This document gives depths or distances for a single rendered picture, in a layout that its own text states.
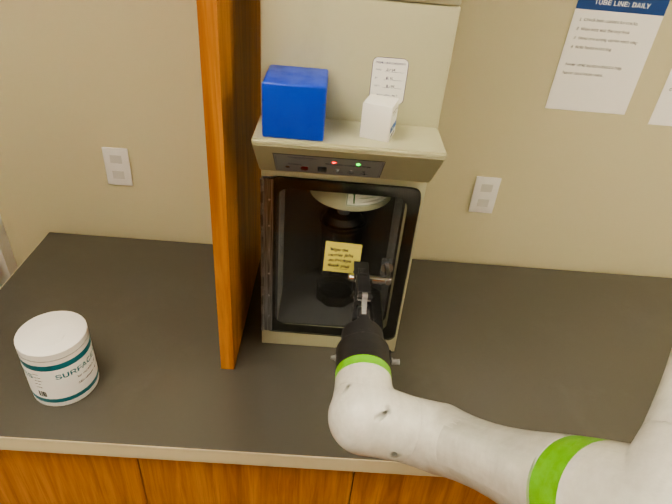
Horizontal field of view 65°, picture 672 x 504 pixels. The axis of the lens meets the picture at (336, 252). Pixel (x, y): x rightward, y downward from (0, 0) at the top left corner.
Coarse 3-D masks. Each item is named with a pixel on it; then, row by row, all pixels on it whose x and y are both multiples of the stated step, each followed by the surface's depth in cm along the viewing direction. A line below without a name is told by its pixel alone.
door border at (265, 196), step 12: (264, 180) 101; (264, 192) 103; (264, 204) 104; (264, 216) 106; (264, 228) 107; (264, 240) 109; (264, 252) 111; (264, 264) 113; (264, 276) 114; (264, 288) 116; (264, 300) 118; (264, 312) 120; (264, 324) 122
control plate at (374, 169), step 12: (276, 156) 91; (288, 156) 90; (300, 156) 90; (312, 156) 90; (276, 168) 97; (288, 168) 96; (312, 168) 95; (336, 168) 94; (348, 168) 94; (360, 168) 94; (372, 168) 93
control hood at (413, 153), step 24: (336, 120) 95; (264, 144) 86; (288, 144) 86; (312, 144) 86; (336, 144) 86; (360, 144) 87; (384, 144) 88; (408, 144) 88; (432, 144) 89; (264, 168) 97; (384, 168) 93; (408, 168) 92; (432, 168) 91
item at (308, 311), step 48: (288, 192) 103; (336, 192) 102; (384, 192) 102; (288, 240) 109; (336, 240) 109; (384, 240) 108; (288, 288) 116; (336, 288) 116; (384, 288) 115; (384, 336) 123
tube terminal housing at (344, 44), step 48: (288, 0) 84; (336, 0) 84; (384, 0) 84; (288, 48) 88; (336, 48) 88; (384, 48) 88; (432, 48) 88; (336, 96) 93; (432, 96) 93; (288, 336) 126; (336, 336) 126
